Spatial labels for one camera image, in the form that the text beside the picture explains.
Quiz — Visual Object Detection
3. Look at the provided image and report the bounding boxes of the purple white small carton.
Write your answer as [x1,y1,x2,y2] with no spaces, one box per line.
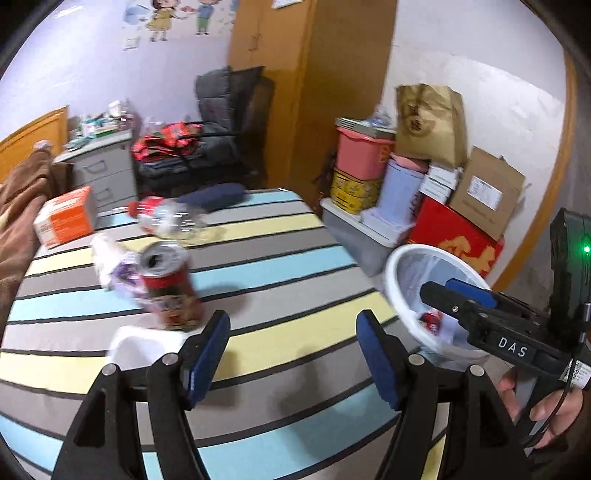
[89,233,147,303]

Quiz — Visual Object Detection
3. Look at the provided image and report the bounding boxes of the red soda can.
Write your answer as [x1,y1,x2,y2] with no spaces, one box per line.
[138,241,202,330]

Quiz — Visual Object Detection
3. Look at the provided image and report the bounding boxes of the clear plastic cola bottle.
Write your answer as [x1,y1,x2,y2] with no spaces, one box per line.
[126,196,206,242]

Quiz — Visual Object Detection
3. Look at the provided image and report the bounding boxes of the white trash bin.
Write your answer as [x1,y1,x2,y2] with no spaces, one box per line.
[385,244,490,371]

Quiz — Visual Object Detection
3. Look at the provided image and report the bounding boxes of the person's right hand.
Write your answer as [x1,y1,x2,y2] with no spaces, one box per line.
[497,368,586,449]

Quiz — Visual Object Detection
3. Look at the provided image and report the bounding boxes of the red gift box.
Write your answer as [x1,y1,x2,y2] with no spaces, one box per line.
[407,197,504,278]

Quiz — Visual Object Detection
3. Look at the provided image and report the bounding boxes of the brown cardboard box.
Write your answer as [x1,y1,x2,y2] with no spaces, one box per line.
[449,147,525,241]

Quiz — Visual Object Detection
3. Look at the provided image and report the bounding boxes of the stack of white boxes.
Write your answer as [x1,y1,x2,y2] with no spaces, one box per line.
[419,163,464,205]

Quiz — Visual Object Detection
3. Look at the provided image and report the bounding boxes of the grey plastic storage box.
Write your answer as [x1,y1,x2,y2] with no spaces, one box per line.
[321,198,415,277]

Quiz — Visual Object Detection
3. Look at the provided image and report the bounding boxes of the lavender cylindrical container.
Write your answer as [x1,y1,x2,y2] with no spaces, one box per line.
[377,160,425,224]

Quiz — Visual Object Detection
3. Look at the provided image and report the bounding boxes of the yellow patterned box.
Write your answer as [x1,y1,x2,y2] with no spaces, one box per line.
[329,168,383,215]

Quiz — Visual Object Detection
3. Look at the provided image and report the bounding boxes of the brown paper gift bag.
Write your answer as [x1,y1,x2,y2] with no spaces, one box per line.
[396,83,468,168]

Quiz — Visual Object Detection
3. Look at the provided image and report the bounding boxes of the pink plastic bin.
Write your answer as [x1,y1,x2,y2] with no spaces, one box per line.
[335,127,394,181]

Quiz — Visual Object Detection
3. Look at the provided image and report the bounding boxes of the striped bed sheet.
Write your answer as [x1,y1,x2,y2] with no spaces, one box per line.
[0,187,452,480]

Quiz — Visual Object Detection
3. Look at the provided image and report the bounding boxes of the orange white cardboard box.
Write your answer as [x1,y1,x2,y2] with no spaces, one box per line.
[33,185,97,248]

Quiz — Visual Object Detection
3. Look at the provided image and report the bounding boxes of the navy blue glasses case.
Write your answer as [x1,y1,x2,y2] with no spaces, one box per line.
[175,183,246,213]

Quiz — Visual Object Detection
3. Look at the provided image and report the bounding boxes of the grey drawer nightstand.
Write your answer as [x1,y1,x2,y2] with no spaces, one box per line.
[54,130,137,211]

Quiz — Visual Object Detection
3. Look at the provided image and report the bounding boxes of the brown fleece blanket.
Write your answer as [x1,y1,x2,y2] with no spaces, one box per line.
[0,149,71,327]

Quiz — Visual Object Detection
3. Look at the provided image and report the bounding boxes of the wooden wardrobe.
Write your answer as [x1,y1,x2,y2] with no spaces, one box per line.
[228,0,397,207]

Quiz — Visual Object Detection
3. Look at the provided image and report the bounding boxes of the black office chair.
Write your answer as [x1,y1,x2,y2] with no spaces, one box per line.
[132,66,274,197]

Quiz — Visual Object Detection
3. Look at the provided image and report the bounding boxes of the red plaid bag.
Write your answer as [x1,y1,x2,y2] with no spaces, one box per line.
[131,122,202,163]

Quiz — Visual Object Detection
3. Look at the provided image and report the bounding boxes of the wooden headboard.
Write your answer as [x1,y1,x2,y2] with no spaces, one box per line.
[0,106,69,182]

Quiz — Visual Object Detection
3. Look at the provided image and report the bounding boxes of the cartoon wall sticker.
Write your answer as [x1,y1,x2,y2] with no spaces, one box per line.
[122,0,239,50]

